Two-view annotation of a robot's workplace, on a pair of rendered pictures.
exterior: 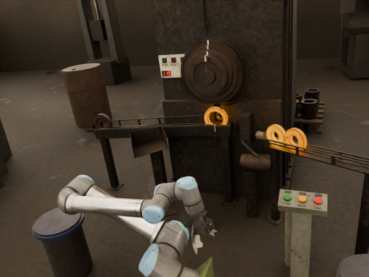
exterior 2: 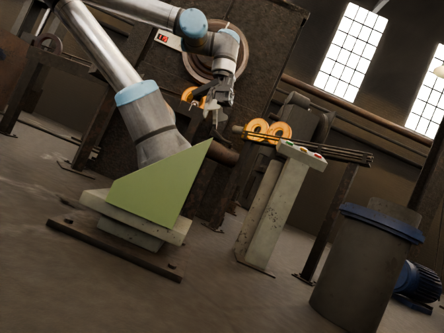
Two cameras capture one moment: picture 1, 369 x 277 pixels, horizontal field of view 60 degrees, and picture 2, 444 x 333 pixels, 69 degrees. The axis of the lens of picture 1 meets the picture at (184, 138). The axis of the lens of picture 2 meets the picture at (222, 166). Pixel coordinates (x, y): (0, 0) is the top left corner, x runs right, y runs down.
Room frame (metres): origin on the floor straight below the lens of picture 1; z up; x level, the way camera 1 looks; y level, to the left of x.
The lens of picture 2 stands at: (0.11, 0.40, 0.30)
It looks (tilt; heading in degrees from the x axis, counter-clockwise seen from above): 3 degrees up; 334
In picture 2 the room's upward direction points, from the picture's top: 24 degrees clockwise
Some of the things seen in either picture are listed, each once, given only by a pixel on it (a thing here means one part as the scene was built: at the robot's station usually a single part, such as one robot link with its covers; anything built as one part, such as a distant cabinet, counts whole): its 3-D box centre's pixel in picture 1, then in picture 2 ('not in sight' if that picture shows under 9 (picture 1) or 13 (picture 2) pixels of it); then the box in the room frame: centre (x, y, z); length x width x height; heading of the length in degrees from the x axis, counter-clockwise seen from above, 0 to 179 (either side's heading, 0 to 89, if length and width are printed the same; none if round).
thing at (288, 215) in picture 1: (295, 230); (262, 208); (1.54, -0.60, 0.26); 0.12 x 0.12 x 0.52
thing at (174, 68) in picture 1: (174, 66); (175, 36); (2.57, 0.00, 1.15); 0.26 x 0.02 x 0.18; 65
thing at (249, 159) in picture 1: (256, 185); (209, 182); (2.07, -0.50, 0.27); 0.22 x 0.13 x 0.53; 65
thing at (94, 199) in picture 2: not in sight; (143, 213); (1.18, 0.08, 0.10); 0.32 x 0.32 x 0.04; 65
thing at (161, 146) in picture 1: (154, 173); (96, 115); (2.28, 0.28, 0.36); 0.26 x 0.20 x 0.72; 100
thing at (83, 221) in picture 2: not in sight; (136, 229); (1.18, 0.08, 0.04); 0.40 x 0.40 x 0.08; 65
